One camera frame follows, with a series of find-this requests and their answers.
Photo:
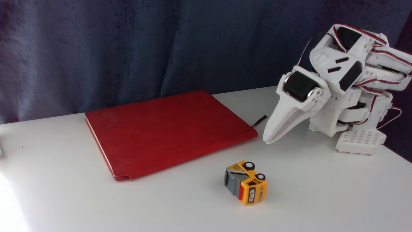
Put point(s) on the dark brown bookmark ribbon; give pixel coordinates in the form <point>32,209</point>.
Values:
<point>259,120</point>

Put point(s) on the white perforated base plate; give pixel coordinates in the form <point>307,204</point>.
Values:
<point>360,141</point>

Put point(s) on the yellow toy truck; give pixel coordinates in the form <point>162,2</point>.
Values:
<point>249,187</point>

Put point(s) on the dark blue curtain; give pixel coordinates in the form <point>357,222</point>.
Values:
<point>128,48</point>

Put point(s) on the red notebook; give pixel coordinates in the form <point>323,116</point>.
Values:
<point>167,132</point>

